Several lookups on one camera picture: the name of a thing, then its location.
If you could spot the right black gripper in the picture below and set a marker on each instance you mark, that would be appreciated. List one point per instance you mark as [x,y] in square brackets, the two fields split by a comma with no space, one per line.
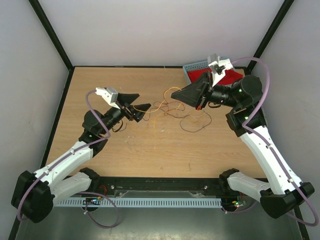
[195,93]

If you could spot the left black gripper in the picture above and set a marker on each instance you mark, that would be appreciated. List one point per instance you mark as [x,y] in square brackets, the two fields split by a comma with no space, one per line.
[129,99]

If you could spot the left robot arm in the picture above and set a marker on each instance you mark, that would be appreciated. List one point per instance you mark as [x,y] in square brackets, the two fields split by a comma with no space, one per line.
[36,193]

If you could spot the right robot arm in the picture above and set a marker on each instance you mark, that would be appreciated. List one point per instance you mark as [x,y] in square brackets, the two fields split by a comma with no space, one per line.
[247,121]

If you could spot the light blue plastic basket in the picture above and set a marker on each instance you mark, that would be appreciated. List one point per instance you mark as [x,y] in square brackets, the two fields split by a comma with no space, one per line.
[201,65]

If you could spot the red cloth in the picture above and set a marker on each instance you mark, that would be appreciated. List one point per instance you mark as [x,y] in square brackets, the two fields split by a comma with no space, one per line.
[230,77]

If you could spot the left green circuit board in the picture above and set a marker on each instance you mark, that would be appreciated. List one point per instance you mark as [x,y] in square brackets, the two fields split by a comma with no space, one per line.
[91,201]

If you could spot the green circuit board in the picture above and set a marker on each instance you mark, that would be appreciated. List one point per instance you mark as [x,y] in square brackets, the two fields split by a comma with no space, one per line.
[238,203]
[91,201]

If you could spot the right green circuit board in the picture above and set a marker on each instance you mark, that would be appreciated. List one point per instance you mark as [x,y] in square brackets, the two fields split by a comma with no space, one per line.
[238,203]

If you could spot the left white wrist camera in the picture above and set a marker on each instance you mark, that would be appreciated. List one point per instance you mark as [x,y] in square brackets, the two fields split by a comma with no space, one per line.
[110,95]

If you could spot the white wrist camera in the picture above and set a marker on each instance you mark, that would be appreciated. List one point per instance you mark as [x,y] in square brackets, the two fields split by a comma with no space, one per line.
[110,95]
[218,67]

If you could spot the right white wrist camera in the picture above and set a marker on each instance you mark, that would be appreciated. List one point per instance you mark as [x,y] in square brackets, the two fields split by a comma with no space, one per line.
[218,67]

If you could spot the black aluminium frame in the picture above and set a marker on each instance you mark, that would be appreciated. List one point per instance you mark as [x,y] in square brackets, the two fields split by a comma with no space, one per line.
[40,13]

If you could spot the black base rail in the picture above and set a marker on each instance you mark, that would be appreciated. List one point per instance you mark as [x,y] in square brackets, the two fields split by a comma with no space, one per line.
[160,186]

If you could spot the light blue slotted cable duct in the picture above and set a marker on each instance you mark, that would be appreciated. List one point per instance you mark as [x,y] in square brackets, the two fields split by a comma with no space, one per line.
[131,202]

